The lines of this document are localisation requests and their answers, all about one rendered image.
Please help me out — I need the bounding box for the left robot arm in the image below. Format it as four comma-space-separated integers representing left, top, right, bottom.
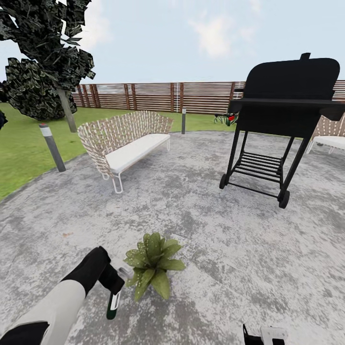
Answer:
0, 246, 134, 345

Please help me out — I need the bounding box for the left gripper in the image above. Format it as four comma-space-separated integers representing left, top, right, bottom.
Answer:
99, 268, 125, 296

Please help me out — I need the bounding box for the insectifuge atomizer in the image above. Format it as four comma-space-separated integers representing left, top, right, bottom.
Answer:
106, 292, 120, 320

